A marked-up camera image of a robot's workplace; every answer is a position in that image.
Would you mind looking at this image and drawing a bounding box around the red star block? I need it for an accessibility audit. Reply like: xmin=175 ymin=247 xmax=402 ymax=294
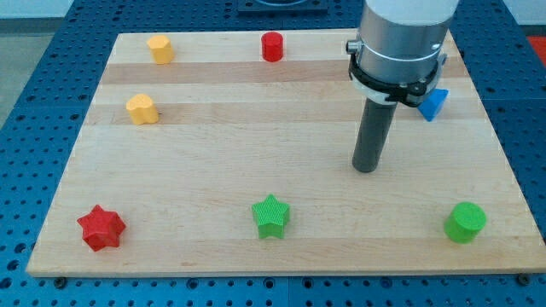
xmin=77 ymin=205 xmax=126 ymax=252

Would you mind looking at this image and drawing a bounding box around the red cylinder block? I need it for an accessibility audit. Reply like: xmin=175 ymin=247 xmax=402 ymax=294
xmin=261 ymin=32 xmax=284 ymax=62

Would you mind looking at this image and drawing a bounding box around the blue triangle block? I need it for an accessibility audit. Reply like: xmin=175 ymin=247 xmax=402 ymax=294
xmin=417 ymin=89 xmax=450 ymax=122

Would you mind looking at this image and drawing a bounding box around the yellow hexagon block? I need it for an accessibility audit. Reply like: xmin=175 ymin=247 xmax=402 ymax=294
xmin=147 ymin=35 xmax=175 ymax=65

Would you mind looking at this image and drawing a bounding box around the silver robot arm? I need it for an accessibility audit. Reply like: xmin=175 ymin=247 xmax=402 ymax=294
xmin=346 ymin=0 xmax=459 ymax=107

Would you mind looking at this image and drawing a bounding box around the green cylinder block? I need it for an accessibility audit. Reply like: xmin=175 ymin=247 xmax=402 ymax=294
xmin=444 ymin=202 xmax=487 ymax=244

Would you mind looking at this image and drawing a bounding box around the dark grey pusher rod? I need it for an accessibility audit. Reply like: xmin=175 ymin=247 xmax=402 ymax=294
xmin=352 ymin=99 xmax=397 ymax=173

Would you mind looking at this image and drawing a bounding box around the yellow heart block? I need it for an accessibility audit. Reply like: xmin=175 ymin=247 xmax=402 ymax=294
xmin=125 ymin=94 xmax=160 ymax=125

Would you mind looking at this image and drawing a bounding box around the wooden board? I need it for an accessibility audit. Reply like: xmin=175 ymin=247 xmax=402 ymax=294
xmin=26 ymin=29 xmax=545 ymax=278

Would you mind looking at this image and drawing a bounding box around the green star block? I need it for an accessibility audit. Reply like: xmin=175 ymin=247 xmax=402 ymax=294
xmin=252 ymin=194 xmax=290 ymax=239

